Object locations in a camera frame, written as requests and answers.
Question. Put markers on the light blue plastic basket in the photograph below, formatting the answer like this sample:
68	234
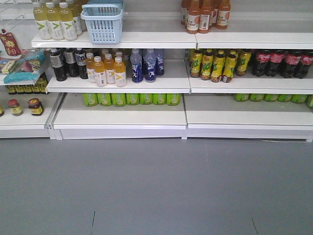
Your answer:
104	20

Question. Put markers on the blue sports drink bottle right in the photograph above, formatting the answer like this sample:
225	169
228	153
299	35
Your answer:
150	61

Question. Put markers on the blue sports drink bottle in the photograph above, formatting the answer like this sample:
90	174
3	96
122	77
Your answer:
150	61
136	62

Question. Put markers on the orange vitamin drink bottle right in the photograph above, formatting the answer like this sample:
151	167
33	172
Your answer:
119	72

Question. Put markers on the orange vitamin drink bottle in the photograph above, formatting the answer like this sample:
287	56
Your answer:
119	72
99	72
89	67

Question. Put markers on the blue sports drink bottle left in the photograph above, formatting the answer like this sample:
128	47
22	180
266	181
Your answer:
136	62

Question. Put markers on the yellow lemon tea bottle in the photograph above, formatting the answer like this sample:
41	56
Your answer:
229	67
218	65
206	64
196	59

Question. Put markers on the orange vitamin drink bottle front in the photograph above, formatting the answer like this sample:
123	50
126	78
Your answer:
99	72

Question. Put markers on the dark tea bottle right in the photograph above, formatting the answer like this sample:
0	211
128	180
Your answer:
81	62

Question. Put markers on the dark tea bottle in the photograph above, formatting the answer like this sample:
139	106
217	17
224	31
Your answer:
57	63
71	62
81	62

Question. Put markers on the dark tea bottle middle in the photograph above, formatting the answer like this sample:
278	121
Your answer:
71	62

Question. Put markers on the orange C100 juice bottle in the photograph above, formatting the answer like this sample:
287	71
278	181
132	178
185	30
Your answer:
193	11

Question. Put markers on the orange juice bottle barcode label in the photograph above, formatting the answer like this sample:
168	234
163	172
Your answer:
205	17

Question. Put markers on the dark tea bottle left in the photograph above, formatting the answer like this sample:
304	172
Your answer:
57	63

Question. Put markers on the cola bottle red label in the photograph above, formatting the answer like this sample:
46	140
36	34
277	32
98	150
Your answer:
262	58

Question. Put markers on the red lid sauce jar right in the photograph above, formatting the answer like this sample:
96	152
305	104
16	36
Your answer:
35	106

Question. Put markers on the red lid sauce jar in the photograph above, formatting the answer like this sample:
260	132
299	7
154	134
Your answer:
15	107
35	106

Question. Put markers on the orange C100 bottle right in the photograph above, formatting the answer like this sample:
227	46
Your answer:
223	14

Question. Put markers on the yellow-green drink bottle front middle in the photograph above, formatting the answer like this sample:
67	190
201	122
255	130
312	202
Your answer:
54	22

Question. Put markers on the yellow-green drink bottle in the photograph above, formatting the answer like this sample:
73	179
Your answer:
40	15
67	22
54	22

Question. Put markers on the teal snack bag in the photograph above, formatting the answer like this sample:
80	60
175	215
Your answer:
30	67

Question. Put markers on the yellow-green drink bottle front right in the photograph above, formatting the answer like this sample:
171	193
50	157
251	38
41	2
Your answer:
67	22

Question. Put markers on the yellow-green drink bottle front left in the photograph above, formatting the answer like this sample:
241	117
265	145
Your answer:
40	15

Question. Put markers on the red patterned snack pouch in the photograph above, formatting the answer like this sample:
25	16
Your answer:
10	43

